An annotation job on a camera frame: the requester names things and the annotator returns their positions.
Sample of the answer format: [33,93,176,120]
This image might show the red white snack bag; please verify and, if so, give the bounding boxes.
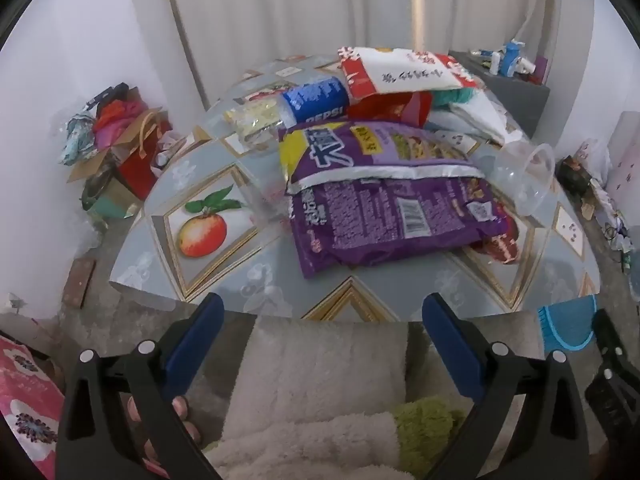
[337,47,477,100]

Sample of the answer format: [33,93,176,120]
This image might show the brown brick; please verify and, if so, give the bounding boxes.
[62,257,96,309]

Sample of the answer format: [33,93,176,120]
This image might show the pink slipper foot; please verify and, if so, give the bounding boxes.
[126,391,215,479]

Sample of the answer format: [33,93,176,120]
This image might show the pink floral roll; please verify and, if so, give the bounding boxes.
[605,112,639,211]

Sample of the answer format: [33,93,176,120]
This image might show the purple snack bag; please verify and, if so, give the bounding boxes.
[279,120,508,278]

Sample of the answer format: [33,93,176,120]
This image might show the Pepsi plastic bottle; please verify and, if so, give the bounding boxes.
[222,77,349,146]

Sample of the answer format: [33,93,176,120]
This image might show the cardboard box with clothes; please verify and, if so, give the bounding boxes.
[58,82,170,183]

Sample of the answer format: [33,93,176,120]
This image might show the blue plastic mesh basket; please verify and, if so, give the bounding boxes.
[537,295,598,353]

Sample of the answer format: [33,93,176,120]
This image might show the white tissue paper pile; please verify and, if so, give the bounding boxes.
[426,90,525,146]

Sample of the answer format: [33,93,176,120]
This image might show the clear plastic cup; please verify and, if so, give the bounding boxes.
[472,141,554,216]

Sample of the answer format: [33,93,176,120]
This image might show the blue white lotion bottle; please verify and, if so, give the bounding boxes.
[499,40,523,78]

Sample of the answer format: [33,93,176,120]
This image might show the teal gold gift bag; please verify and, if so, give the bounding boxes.
[80,166,141,219]

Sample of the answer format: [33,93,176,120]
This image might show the fruit pattern tablecloth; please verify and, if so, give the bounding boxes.
[110,55,601,322]

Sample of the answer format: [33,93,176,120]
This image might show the white curtain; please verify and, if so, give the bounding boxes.
[124,0,597,111]

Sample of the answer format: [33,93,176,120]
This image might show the red paper gift bag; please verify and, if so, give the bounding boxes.
[115,108,170,200]

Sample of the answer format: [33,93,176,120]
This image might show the dark grey side cabinet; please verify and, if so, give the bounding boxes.
[449,51,550,139]

